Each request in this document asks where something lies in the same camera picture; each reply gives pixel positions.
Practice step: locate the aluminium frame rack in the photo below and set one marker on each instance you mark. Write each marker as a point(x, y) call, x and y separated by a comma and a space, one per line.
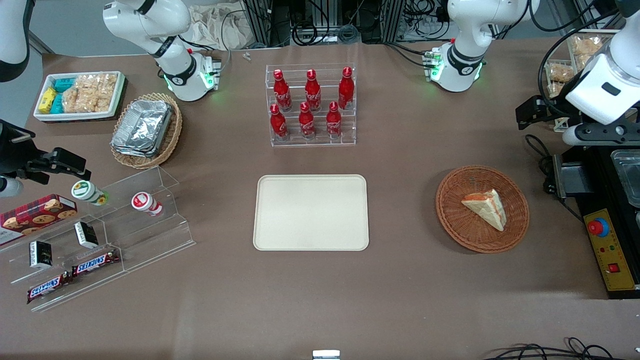
point(272, 20)

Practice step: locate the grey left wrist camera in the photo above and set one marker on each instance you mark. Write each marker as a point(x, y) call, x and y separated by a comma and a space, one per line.
point(572, 137)

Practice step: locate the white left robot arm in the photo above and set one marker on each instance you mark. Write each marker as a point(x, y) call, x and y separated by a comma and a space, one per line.
point(459, 76)

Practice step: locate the wrapped bread pack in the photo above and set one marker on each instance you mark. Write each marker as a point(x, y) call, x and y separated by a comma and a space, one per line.
point(561, 72)
point(587, 46)

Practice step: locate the green lid yogurt cup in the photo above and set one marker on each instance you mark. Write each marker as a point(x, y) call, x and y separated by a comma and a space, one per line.
point(86, 192)

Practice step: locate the red tartan cookie box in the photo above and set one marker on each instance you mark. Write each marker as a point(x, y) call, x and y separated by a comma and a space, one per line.
point(35, 215)

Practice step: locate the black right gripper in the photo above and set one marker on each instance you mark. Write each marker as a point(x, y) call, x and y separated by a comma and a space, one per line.
point(11, 150)

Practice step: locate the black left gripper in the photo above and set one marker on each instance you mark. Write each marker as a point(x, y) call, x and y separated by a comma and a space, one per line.
point(554, 106)

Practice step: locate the teal snack packet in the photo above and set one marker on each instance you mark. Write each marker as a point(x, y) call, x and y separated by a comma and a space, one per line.
point(57, 104)
point(63, 84)

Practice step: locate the stacked aluminium foil containers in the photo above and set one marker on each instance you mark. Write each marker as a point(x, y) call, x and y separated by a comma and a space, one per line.
point(142, 127)

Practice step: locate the black yellow control box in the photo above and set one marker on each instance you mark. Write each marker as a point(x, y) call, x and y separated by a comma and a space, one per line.
point(612, 260)

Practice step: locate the clear acrylic stepped shelf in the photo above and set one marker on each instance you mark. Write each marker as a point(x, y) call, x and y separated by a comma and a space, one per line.
point(150, 235)

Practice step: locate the clear acrylic bottle rack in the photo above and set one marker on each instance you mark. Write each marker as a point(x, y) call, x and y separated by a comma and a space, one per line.
point(345, 132)

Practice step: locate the beige rectangular tray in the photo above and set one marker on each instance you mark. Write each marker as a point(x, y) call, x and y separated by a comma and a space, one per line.
point(311, 212)

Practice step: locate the wrapped triangle sandwich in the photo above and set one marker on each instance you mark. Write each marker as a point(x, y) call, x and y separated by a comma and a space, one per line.
point(487, 207)

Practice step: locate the small black white box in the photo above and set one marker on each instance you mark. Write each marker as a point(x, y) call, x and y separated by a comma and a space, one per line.
point(86, 235)
point(41, 254)

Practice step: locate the white crumpled cloth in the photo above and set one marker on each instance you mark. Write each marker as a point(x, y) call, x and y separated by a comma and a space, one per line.
point(215, 27)

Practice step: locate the clear rice cracker bag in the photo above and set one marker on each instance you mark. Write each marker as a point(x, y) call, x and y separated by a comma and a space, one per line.
point(105, 90)
point(77, 99)

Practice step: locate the Snickers chocolate bar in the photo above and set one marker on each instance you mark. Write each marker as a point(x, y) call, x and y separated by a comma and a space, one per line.
point(47, 288)
point(95, 263)

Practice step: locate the red emergency stop button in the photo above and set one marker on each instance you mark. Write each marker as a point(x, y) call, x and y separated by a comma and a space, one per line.
point(598, 227)

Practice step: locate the white rectangular snack bin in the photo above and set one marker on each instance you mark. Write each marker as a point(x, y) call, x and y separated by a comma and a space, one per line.
point(80, 116)

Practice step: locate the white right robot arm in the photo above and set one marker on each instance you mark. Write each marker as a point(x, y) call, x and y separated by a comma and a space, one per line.
point(186, 86)

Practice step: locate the yellow snack packet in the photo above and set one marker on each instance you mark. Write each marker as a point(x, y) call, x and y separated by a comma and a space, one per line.
point(47, 99)

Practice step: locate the round brown wicker basket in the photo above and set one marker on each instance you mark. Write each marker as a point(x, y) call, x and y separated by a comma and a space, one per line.
point(452, 215)

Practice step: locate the red lid yogurt cup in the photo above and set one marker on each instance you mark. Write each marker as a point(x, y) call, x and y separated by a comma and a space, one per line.
point(144, 202)

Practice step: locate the oval wicker basket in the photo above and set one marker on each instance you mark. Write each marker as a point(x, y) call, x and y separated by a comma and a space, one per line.
point(170, 137)

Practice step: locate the red cola bottle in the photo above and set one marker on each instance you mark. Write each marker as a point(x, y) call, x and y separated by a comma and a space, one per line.
point(306, 121)
point(281, 90)
point(278, 122)
point(312, 90)
point(333, 121)
point(346, 89)

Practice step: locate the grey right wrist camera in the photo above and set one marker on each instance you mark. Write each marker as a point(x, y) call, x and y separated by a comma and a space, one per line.
point(9, 187)

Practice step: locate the clear acrylic snack shelf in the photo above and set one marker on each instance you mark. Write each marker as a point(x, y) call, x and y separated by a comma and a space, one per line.
point(560, 120)

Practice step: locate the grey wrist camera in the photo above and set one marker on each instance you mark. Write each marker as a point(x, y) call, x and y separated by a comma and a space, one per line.
point(572, 137)
point(9, 187)

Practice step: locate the clear plastic container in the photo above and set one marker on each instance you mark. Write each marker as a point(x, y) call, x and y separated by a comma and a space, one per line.
point(627, 177)

